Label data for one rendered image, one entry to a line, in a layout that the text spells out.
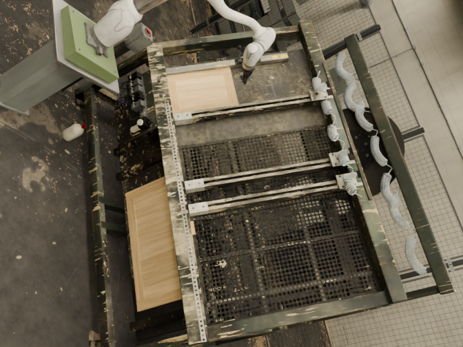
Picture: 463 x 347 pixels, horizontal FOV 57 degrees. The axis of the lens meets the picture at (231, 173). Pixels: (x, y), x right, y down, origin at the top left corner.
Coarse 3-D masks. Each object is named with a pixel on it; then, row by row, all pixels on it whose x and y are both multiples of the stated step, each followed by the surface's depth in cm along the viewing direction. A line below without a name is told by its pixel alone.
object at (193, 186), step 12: (336, 156) 279; (348, 156) 287; (276, 168) 286; (288, 168) 287; (300, 168) 286; (312, 168) 287; (324, 168) 290; (336, 168) 294; (192, 180) 280; (204, 180) 280; (216, 180) 281; (228, 180) 281; (240, 180) 281; (252, 180) 285; (264, 180) 289; (192, 192) 283
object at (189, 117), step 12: (324, 84) 297; (300, 96) 310; (312, 96) 306; (324, 96) 306; (216, 108) 303; (228, 108) 304; (240, 108) 307; (252, 108) 304; (264, 108) 306; (276, 108) 309; (288, 108) 312; (180, 120) 299; (192, 120) 302; (204, 120) 305
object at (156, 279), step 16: (128, 192) 328; (144, 192) 320; (160, 192) 313; (128, 208) 324; (144, 208) 317; (160, 208) 309; (144, 224) 312; (160, 224) 305; (144, 240) 308; (160, 240) 301; (144, 256) 305; (160, 256) 298; (144, 272) 301; (160, 272) 294; (176, 272) 288; (144, 288) 297; (160, 288) 291; (176, 288) 284; (144, 304) 293; (160, 304) 287
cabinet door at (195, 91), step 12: (192, 72) 321; (204, 72) 322; (216, 72) 322; (228, 72) 322; (168, 84) 316; (180, 84) 317; (192, 84) 317; (204, 84) 318; (216, 84) 318; (228, 84) 318; (180, 96) 312; (192, 96) 313; (204, 96) 313; (216, 96) 314; (228, 96) 314; (180, 108) 308; (192, 108) 308; (204, 108) 309
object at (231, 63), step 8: (264, 56) 327; (200, 64) 322; (208, 64) 322; (216, 64) 323; (224, 64) 323; (232, 64) 323; (240, 64) 324; (256, 64) 328; (168, 72) 318; (176, 72) 318; (184, 72) 320
